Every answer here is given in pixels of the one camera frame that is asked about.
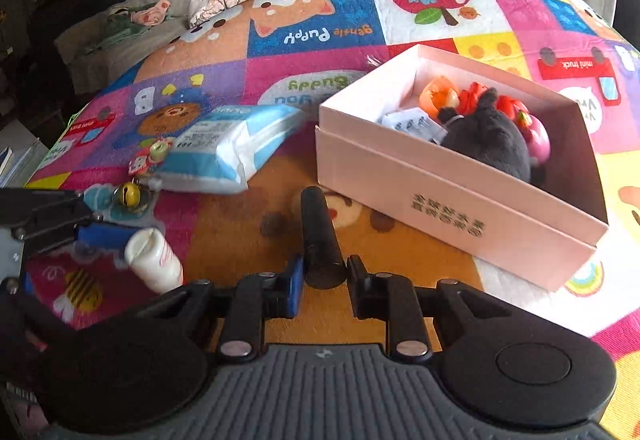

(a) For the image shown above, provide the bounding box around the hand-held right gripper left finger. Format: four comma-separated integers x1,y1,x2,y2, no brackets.
165,254,306,363

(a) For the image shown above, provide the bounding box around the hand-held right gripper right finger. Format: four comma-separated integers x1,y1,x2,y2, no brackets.
346,254,481,363

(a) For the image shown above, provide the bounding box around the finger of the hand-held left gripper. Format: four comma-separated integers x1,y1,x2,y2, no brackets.
25,223,138,251
0,189,103,241

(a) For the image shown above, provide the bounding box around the gold bell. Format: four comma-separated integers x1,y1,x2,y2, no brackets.
112,181,142,210

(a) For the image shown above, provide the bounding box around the black cylinder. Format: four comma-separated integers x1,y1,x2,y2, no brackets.
301,186,347,290

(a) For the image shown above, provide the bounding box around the small white bottle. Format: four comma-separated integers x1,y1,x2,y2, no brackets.
124,227,185,295

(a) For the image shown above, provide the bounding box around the pink cardboard box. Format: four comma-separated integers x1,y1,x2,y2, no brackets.
315,44,610,292

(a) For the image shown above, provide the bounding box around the blue white tissue pack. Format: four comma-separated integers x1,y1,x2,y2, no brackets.
161,104,307,195

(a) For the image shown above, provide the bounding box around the white battery holder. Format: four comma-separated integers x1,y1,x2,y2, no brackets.
381,109,449,144

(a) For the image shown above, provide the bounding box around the black plush toy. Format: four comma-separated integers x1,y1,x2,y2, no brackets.
437,88,547,186

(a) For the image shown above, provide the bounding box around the orange plastic toy cup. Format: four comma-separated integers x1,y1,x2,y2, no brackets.
419,75,461,114

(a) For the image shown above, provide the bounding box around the red plastic toy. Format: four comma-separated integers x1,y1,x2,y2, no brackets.
458,83,494,114

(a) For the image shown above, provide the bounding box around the pink round toy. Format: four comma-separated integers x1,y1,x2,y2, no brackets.
520,116,552,162

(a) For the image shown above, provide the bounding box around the stack of papers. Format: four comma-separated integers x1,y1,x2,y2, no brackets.
0,137,51,189

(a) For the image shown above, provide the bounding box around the grey bed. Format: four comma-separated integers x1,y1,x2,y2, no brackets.
54,0,381,96

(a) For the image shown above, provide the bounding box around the green cloth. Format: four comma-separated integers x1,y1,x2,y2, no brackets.
82,5,151,56

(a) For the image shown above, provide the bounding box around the small pink cloth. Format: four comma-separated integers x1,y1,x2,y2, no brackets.
131,0,172,26

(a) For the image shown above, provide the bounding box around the colourful printed play mat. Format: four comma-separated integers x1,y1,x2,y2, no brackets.
25,0,640,440

